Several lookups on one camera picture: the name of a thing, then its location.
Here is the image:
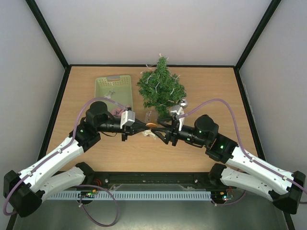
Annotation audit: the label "brown gingerbread ornament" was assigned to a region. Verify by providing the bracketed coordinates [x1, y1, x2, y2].
[142, 122, 157, 139]

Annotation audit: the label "silver ball ornament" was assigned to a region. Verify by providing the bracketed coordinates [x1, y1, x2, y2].
[179, 98, 188, 108]

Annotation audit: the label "small green christmas tree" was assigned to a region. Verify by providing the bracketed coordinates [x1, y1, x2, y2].
[137, 56, 187, 118]

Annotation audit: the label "green plastic basket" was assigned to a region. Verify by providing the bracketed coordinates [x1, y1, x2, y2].
[95, 75, 133, 110]

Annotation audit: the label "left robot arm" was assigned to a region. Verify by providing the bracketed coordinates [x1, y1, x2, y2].
[2, 97, 149, 217]

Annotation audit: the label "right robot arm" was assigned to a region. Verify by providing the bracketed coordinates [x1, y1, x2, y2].
[152, 115, 306, 214]

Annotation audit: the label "pink ornaments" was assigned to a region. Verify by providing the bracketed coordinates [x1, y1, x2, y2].
[110, 105, 130, 116]

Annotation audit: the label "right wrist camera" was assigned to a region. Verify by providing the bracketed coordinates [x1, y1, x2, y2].
[170, 105, 185, 131]

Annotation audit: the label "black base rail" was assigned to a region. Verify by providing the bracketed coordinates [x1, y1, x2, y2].
[82, 169, 226, 190]

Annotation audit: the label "white slotted cable duct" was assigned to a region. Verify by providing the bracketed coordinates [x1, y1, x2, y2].
[49, 191, 212, 201]

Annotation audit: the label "purple loop cable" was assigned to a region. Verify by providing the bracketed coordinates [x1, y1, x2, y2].
[78, 185, 119, 226]

